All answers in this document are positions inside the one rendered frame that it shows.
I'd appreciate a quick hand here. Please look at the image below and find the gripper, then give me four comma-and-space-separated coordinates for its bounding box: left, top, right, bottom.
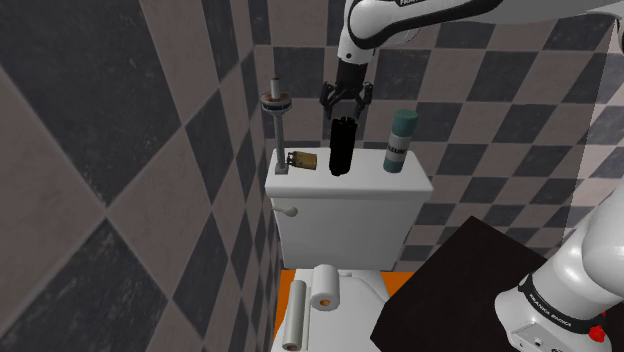
319, 60, 375, 121

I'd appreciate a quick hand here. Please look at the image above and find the black cylinder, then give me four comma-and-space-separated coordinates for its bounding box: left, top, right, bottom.
328, 115, 358, 178

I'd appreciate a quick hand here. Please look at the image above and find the teal spray can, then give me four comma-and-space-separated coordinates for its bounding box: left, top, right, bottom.
382, 108, 420, 175

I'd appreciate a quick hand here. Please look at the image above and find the brass padlock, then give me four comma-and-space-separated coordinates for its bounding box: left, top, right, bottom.
286, 150, 319, 172

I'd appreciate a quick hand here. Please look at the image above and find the grey standing rod holder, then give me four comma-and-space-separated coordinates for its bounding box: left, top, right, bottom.
260, 76, 294, 176

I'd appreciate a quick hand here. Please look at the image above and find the white toilet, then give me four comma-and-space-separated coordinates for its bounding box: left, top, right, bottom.
264, 147, 435, 352

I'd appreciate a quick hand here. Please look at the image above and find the orange floor mat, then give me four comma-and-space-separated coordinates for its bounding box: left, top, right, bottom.
271, 269, 417, 352

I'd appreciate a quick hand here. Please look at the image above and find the short white paper roll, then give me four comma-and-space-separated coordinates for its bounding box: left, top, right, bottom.
309, 263, 342, 313

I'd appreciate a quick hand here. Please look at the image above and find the long white paper roll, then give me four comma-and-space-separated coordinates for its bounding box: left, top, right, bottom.
281, 279, 311, 352

